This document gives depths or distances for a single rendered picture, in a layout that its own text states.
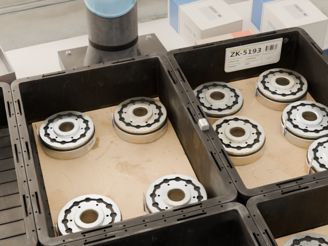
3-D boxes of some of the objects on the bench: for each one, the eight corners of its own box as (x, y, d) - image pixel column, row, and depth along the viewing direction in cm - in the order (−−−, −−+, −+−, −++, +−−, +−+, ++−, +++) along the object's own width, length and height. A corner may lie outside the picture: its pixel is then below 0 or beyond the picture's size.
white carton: (248, 19, 166) (251, -9, 160) (286, 11, 169) (290, -17, 163) (283, 57, 152) (287, 28, 146) (323, 48, 155) (329, 18, 149)
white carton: (167, 22, 166) (167, -6, 160) (205, 12, 169) (206, -16, 163) (200, 59, 152) (201, 30, 146) (240, 48, 156) (243, 19, 150)
